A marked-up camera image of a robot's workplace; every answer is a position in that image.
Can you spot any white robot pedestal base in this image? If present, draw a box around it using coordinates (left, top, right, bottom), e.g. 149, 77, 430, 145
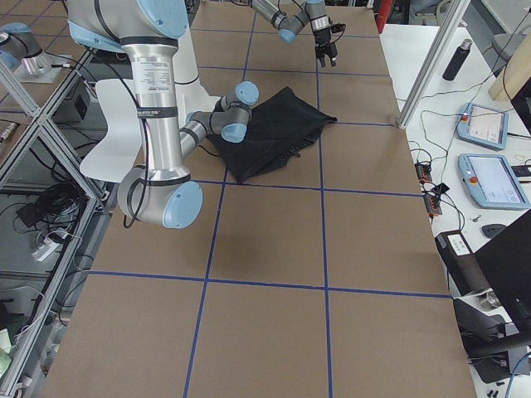
160, 1, 219, 127

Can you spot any aluminium frame post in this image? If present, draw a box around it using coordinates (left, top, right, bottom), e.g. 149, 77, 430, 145
397, 0, 470, 129

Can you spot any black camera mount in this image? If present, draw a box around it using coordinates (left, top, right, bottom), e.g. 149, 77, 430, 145
330, 23, 346, 34

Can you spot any black computer mouse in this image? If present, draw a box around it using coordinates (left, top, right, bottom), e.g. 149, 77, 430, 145
480, 223, 506, 239

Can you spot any black monitor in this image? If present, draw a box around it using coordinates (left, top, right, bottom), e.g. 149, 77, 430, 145
475, 211, 531, 332

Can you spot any black printed t-shirt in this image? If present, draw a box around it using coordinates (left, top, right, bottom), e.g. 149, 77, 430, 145
207, 86, 337, 183

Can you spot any black water bottle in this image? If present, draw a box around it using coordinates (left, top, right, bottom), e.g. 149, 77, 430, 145
442, 39, 473, 81

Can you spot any far teach pendant tablet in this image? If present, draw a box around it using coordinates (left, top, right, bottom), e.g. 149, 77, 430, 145
456, 103, 509, 151

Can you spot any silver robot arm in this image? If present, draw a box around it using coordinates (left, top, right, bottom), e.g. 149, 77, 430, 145
246, 0, 346, 67
68, 1, 259, 229

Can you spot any near teach pendant tablet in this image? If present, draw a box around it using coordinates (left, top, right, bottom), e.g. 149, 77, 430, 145
457, 153, 530, 210

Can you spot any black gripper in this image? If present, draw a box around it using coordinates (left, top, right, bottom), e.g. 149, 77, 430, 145
313, 26, 337, 67

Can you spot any teach pendant tablet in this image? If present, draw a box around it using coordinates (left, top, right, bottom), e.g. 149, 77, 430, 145
456, 103, 509, 151
457, 153, 530, 210

